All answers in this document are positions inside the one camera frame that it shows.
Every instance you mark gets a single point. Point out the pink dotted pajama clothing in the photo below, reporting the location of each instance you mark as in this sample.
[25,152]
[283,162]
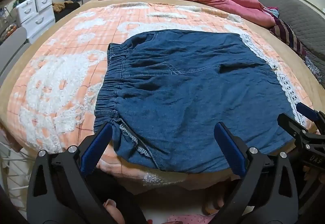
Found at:
[190,219]

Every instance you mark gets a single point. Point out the white drawer cabinet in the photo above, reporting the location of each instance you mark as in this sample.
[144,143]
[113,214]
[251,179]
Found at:
[35,14]

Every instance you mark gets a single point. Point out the teal cloth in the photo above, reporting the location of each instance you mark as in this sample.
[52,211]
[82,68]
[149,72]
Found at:
[273,11]

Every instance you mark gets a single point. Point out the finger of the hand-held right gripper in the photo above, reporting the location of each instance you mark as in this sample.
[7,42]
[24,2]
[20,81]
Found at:
[290,123]
[308,112]

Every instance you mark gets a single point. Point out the brown plush item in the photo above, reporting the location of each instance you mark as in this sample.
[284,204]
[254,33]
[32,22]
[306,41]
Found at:
[59,5]

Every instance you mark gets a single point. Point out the blue denim pants lace trim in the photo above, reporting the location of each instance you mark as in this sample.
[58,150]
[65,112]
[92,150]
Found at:
[190,92]

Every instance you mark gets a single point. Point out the bed with tan sheet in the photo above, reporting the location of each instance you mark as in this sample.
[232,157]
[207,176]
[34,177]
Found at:
[264,43]

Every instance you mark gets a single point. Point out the grey padded headboard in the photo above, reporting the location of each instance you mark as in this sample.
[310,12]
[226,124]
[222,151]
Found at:
[299,15]

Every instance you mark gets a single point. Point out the dark striped cloth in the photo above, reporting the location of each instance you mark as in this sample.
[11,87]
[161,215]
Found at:
[288,35]

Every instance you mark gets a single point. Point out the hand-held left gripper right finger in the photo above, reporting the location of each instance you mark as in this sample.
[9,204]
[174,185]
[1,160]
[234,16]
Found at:
[229,147]

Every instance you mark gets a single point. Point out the grey chair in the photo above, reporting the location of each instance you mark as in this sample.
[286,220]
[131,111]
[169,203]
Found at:
[12,48]

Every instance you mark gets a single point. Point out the person's foot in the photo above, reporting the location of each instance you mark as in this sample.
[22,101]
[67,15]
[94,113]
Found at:
[114,212]

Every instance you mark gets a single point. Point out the orange bear printed blanket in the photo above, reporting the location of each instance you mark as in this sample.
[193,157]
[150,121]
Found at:
[63,81]

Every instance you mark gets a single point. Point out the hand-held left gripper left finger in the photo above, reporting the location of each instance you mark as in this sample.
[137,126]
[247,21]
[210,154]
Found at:
[96,147]

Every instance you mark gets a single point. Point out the blue white patterned cloth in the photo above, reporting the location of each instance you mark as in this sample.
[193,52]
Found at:
[312,68]

